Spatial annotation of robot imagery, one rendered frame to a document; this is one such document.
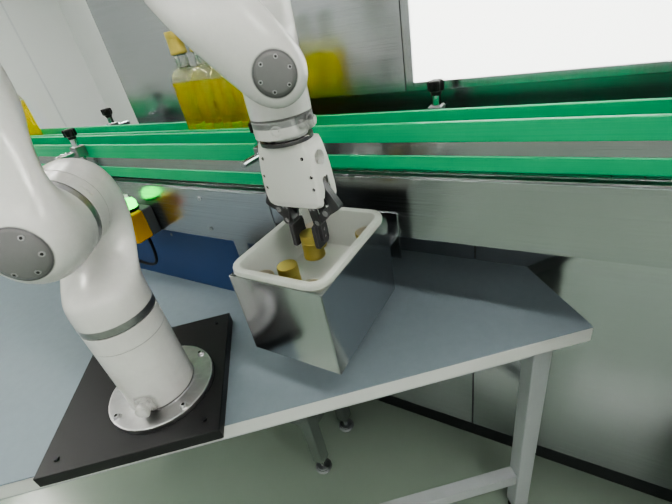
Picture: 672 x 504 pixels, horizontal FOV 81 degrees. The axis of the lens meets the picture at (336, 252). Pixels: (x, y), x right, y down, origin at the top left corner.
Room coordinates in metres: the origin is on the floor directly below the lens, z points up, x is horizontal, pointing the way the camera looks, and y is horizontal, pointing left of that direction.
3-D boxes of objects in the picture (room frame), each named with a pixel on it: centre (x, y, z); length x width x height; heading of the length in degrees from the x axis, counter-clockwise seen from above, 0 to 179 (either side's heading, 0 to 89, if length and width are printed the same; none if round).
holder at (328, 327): (0.58, 0.02, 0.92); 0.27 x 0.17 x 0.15; 145
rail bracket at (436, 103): (0.73, -0.24, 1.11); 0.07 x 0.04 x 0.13; 145
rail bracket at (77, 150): (1.01, 0.59, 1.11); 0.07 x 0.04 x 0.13; 145
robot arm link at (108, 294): (0.56, 0.37, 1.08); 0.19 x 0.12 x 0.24; 4
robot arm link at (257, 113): (0.55, 0.03, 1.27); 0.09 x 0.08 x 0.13; 5
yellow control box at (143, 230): (0.89, 0.46, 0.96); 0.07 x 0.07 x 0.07; 55
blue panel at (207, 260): (1.27, 0.74, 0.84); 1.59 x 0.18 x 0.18; 55
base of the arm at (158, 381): (0.53, 0.37, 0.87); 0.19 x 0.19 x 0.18
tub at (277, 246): (0.55, 0.04, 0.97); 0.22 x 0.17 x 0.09; 145
